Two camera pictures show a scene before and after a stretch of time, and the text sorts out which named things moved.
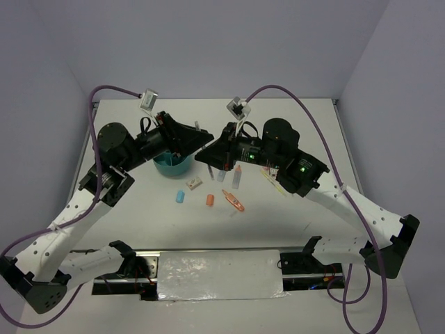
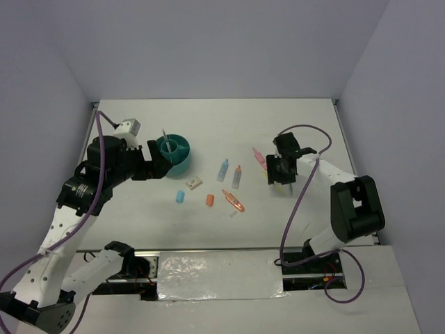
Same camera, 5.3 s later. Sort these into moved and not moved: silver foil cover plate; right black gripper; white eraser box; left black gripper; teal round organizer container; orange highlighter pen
Moved: right black gripper; left black gripper
Not moved: white eraser box; orange highlighter pen; silver foil cover plate; teal round organizer container
